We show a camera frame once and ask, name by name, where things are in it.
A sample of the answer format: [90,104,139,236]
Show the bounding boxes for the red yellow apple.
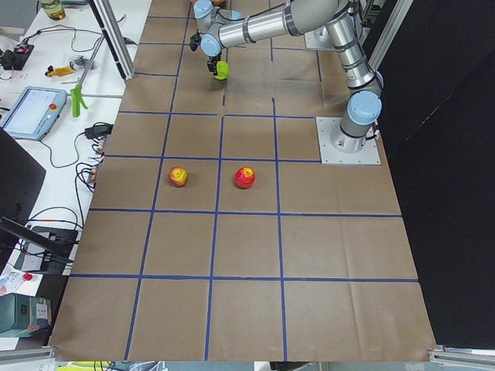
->
[168,166,189,188]

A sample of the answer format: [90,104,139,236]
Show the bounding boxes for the green plastic clip tool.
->
[70,83,88,117]

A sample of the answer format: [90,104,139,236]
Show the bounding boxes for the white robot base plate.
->
[316,117,381,165]

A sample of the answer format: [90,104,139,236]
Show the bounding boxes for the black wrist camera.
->
[189,31,201,52]

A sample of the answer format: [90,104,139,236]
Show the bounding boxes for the black power adapter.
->
[84,123,114,139]

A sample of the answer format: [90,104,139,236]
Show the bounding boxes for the teach pendant tablet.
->
[1,86,67,141]

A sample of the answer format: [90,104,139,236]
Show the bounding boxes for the yellow small device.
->
[45,66,74,77]

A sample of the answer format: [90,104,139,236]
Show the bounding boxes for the brown paper table cover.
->
[50,1,435,362]

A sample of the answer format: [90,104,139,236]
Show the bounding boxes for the green apple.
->
[213,60,230,80]

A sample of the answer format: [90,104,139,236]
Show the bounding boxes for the teal box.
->
[1,293,52,338]

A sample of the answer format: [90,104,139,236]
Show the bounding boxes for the aluminium frame post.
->
[88,0,135,82]
[368,0,414,70]

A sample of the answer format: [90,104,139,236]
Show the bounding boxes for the metal rod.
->
[77,36,104,85]

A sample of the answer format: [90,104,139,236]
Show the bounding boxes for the glass jar with liquid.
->
[39,0,66,21]

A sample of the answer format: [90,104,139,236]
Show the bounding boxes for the right aluminium frame post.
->
[368,0,414,70]

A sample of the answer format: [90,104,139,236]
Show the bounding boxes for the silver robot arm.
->
[189,0,384,154]

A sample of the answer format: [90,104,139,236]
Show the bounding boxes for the black monitor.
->
[1,131,77,274]

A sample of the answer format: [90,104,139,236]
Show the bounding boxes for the black electronics board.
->
[1,43,34,71]

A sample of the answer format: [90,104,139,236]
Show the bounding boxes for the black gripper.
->
[207,56,219,73]

